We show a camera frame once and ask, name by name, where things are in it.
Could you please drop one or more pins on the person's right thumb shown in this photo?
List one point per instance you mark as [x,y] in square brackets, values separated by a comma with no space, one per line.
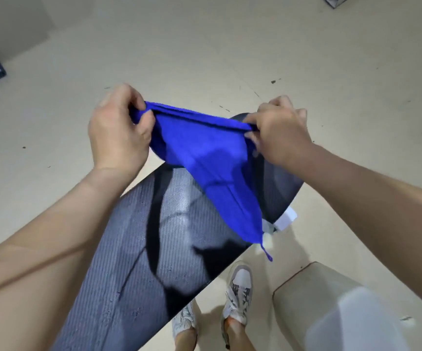
[251,134]

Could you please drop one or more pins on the person's left leg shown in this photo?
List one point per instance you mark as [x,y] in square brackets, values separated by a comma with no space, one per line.
[186,339]

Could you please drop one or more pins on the person's right leg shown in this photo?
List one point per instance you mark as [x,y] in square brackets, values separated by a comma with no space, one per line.
[237,336]

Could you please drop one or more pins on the person's left thumb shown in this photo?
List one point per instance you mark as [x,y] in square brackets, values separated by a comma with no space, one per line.
[149,128]

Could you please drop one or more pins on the person's right hand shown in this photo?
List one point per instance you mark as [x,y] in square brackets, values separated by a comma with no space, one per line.
[282,137]

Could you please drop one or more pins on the blue cloth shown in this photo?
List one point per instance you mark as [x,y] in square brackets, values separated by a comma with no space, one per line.
[211,160]

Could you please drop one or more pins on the person's leg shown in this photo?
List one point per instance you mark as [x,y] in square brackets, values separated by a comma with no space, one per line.
[186,339]
[237,336]

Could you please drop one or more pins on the person's right forearm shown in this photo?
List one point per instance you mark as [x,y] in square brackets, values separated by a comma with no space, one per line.
[375,215]

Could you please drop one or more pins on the person's left white sneaker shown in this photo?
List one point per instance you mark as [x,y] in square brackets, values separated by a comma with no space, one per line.
[185,319]

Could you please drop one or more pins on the grey ribbed board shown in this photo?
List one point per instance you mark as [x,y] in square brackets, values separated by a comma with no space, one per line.
[145,263]

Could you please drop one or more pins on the person's left hand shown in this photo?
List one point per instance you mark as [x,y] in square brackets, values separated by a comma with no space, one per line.
[114,135]

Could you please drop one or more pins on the person's right grey white sneaker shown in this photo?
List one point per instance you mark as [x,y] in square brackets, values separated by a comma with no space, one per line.
[238,291]

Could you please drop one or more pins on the dark box corner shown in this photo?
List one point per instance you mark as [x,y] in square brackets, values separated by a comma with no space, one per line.
[335,0]

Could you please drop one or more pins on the person's left forearm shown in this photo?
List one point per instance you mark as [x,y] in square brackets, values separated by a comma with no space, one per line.
[46,248]

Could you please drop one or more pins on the white paper tag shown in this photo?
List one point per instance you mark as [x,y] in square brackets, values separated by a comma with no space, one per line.
[284,219]

